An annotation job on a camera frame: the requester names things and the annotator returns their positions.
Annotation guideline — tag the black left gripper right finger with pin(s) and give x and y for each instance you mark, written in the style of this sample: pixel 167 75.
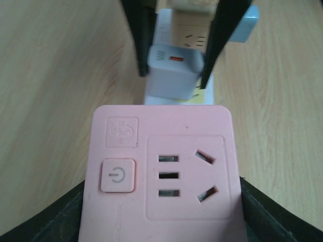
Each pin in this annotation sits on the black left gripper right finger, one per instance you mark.
pixel 266 220

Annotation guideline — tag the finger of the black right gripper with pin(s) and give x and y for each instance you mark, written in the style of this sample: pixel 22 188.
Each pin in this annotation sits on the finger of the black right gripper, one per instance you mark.
pixel 228 15
pixel 140 16

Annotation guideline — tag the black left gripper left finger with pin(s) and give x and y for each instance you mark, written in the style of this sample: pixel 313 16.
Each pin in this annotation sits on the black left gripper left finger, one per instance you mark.
pixel 60 221

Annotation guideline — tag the white power strip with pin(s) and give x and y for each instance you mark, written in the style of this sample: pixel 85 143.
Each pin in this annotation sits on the white power strip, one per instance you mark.
pixel 162 35

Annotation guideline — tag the orange wooden cube adapter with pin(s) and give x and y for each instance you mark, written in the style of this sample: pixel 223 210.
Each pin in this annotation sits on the orange wooden cube adapter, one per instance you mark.
pixel 191 22

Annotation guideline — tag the white USB charger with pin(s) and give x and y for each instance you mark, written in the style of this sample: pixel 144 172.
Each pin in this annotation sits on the white USB charger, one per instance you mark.
pixel 173 71

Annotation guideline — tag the pink cube socket adapter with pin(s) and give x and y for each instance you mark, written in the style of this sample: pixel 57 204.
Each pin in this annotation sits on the pink cube socket adapter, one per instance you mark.
pixel 162 173

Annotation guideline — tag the light blue side plug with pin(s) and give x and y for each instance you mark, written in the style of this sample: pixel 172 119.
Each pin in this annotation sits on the light blue side plug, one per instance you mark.
pixel 246 25

